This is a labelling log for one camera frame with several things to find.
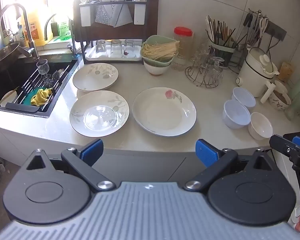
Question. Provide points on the white bowl with brown foot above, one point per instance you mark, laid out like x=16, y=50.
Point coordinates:
x=156, y=70

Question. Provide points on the dried noodles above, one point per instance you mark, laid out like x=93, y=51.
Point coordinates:
x=160, y=50

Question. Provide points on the red lid glass jar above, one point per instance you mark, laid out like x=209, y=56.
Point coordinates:
x=183, y=42

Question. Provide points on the steel kitchen faucet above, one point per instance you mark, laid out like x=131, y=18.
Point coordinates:
x=27, y=30

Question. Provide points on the black power strip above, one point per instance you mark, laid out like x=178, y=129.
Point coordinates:
x=277, y=31

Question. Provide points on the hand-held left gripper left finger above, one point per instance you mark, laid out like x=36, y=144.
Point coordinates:
x=91, y=151

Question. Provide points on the hanging kitchen utensils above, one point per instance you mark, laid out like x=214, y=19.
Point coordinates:
x=253, y=27

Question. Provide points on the leaf pattern ceramic plate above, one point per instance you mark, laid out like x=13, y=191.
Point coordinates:
x=77, y=120
x=90, y=80

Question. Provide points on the floral ceramic pot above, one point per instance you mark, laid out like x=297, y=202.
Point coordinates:
x=277, y=102

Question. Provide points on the clear wine glass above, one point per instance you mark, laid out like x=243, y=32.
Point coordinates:
x=43, y=67

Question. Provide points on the green plastic basket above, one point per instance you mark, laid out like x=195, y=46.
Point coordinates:
x=152, y=40

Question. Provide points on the black kitchen sink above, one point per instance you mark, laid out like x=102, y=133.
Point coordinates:
x=12, y=80

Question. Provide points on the yellow detergent bottle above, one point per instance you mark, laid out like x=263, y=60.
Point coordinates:
x=36, y=30

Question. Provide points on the white electric cooker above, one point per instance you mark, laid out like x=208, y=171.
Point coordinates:
x=250, y=77

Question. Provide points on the clear glass cup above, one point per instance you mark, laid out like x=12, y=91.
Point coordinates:
x=217, y=67

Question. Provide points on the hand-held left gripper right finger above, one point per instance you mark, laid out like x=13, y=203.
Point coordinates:
x=206, y=152

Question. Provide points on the white ceramic bowl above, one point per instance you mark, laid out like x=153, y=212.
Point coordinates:
x=261, y=127

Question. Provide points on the clear drinking glass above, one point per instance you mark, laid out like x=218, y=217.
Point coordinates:
x=100, y=47
x=129, y=47
x=116, y=48

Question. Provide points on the bundle of chopsticks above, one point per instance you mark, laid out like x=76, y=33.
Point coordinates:
x=218, y=31

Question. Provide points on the yellow dish cloth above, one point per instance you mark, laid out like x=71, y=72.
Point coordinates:
x=41, y=97

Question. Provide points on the steel pot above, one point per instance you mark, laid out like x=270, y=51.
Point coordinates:
x=5, y=55

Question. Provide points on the clear glass plate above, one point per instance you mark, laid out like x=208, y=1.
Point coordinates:
x=101, y=117

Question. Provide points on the white drip tray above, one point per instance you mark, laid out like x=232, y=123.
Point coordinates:
x=92, y=57

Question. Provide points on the small white plate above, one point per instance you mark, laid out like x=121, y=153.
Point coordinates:
x=8, y=97

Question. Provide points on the green detergent bottle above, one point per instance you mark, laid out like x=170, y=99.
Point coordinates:
x=64, y=30

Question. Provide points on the slim gooseneck water tap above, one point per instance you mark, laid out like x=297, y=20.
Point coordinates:
x=72, y=42

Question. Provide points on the rose pattern ceramic plate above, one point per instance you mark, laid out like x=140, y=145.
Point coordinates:
x=162, y=115

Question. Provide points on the silver embossed sheet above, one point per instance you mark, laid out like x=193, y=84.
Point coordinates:
x=115, y=12

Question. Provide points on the black sink drain rack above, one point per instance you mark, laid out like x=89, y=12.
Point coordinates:
x=27, y=107

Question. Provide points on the tan sponge block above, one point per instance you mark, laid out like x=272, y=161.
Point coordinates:
x=285, y=71

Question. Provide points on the dark metal dish rack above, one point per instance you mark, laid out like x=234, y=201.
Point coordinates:
x=77, y=35

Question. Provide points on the white plastic bowl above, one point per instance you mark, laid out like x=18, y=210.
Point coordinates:
x=243, y=97
x=236, y=115

